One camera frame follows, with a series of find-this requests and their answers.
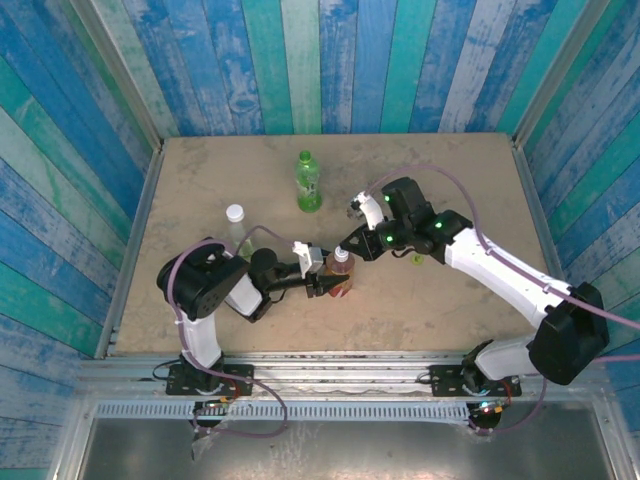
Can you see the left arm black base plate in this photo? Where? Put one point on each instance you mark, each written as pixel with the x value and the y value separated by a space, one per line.
pixel 240 380

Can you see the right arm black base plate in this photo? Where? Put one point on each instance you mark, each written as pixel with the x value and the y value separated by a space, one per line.
pixel 445 380

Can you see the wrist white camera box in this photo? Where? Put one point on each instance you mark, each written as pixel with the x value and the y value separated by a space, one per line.
pixel 372 212
pixel 315 257

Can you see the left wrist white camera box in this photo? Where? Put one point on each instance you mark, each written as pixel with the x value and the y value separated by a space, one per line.
pixel 315 257

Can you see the clear plastic bottle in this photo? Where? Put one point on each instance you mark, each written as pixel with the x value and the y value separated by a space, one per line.
pixel 239 235

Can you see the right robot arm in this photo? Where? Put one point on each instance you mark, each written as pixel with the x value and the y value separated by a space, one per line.
pixel 500 270

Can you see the grey metal sheet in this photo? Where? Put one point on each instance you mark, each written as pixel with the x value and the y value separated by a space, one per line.
pixel 350 450

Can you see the aluminium corner post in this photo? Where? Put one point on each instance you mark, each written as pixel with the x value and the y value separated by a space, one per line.
pixel 554 75
pixel 123 75

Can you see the aluminium table side rail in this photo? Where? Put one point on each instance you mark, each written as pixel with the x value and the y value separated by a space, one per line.
pixel 139 200
pixel 527 170

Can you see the small LED circuit board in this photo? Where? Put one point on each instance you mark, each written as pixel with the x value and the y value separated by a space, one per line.
pixel 220 401
pixel 487 407

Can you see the amber bottle red gold label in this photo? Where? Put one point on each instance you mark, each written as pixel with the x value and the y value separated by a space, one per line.
pixel 342 270

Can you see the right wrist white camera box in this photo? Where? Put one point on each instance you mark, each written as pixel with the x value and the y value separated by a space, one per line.
pixel 372 212

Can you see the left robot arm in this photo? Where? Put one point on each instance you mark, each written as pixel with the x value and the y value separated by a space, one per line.
pixel 200 285

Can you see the green bottle cap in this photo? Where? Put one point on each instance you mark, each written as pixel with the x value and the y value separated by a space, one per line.
pixel 416 259

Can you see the green plastic bottle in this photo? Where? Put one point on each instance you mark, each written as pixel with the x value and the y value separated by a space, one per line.
pixel 308 192

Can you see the aluminium mounting rail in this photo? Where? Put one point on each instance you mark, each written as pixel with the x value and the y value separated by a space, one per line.
pixel 340 375

